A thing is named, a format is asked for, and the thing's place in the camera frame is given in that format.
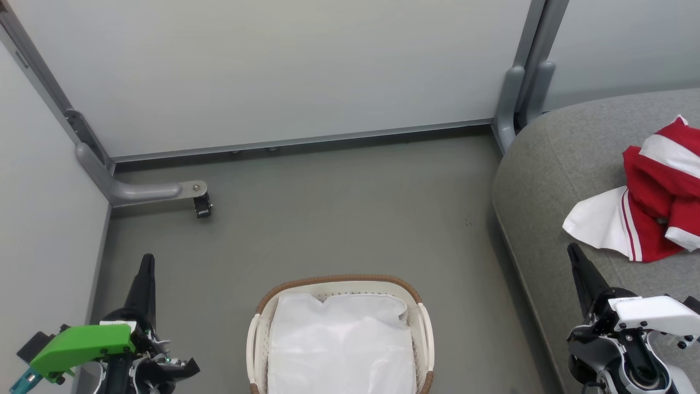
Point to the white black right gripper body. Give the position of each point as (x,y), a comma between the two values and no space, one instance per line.
(651,314)

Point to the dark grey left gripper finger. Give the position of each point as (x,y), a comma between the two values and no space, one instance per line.
(143,290)

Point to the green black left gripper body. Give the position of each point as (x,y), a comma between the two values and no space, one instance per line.
(76,345)

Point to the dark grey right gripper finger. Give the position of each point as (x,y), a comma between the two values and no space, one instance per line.
(588,279)

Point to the red white sports garment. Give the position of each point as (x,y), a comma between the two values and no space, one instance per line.
(661,191)

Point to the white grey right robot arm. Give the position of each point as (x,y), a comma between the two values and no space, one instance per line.
(629,366)

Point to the white laundry basket brown rim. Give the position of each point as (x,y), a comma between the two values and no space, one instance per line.
(257,334)

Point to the grey partition foot bar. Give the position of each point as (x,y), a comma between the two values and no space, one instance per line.
(142,191)

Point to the small black caster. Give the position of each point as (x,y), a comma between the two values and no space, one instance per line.
(203,207)

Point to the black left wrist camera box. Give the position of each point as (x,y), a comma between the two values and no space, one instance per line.
(35,342)

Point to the grey partition corner post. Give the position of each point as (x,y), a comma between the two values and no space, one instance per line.
(511,93)

